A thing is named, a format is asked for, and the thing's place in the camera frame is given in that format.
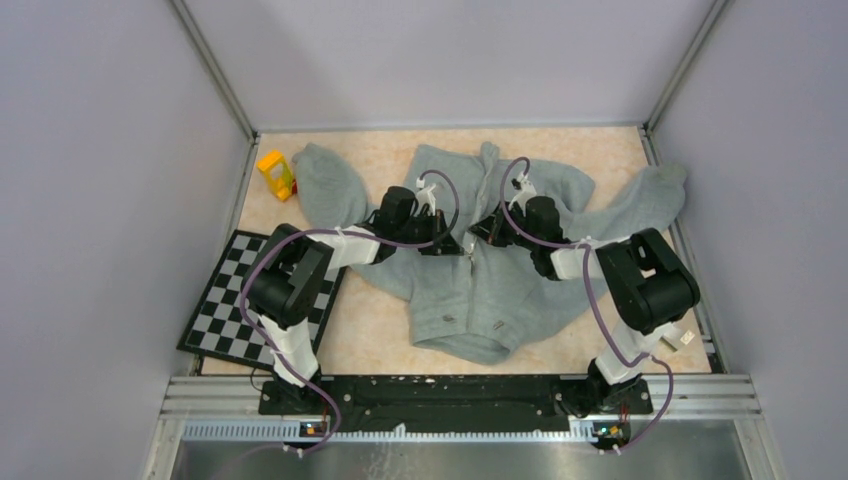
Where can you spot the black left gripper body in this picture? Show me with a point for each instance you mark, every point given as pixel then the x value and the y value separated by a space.
pixel 424 228

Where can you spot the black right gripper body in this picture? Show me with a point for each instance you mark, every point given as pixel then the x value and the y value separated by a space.
pixel 506 233

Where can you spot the grey zip-up jacket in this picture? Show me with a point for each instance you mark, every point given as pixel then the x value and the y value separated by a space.
pixel 485 304

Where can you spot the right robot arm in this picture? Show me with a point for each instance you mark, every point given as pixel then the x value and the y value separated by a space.
pixel 637 287

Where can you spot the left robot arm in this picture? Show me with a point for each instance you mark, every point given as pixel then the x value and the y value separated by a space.
pixel 287 276

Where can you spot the white small card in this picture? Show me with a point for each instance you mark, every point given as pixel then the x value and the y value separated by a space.
pixel 677 339

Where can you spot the black white checkerboard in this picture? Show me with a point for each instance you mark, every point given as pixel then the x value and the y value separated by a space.
pixel 216 328

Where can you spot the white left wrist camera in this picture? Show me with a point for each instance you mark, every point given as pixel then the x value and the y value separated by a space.
pixel 425 196

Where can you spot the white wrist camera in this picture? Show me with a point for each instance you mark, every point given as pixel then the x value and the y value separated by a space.
pixel 425 196
pixel 524 191

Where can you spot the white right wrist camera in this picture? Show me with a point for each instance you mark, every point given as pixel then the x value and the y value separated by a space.
pixel 524 191

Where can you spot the yellow toy block frame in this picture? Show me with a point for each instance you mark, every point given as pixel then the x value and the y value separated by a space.
pixel 278 175

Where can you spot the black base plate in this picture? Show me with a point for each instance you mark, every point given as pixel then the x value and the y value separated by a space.
pixel 456 403

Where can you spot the aluminium front rail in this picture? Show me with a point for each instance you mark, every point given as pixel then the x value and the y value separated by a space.
pixel 226 408

